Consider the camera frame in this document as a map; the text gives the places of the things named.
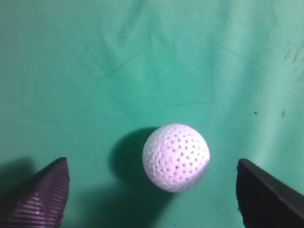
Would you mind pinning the white dimpled golf ball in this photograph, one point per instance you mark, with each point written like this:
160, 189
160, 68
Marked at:
175, 157

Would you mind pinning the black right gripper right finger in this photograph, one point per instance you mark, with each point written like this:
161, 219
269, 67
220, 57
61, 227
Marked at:
266, 202

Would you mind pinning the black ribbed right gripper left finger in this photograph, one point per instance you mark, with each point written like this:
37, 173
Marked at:
39, 201

